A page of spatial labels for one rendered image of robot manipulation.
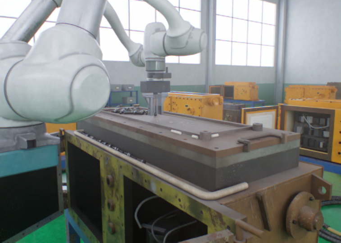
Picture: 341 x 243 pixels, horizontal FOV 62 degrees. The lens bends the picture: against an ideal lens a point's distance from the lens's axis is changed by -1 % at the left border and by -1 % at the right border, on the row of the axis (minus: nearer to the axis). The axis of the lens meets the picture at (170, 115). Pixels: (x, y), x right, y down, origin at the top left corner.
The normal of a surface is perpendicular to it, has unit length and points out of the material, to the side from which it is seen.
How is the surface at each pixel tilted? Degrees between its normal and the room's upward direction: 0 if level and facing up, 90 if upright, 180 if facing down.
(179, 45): 124
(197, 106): 90
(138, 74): 90
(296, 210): 90
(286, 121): 90
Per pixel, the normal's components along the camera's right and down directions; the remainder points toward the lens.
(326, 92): -0.80, 0.08
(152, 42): -0.45, 0.11
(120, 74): 0.60, 0.11
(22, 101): -0.51, 0.40
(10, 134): 0.33, 0.04
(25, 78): -0.52, -0.21
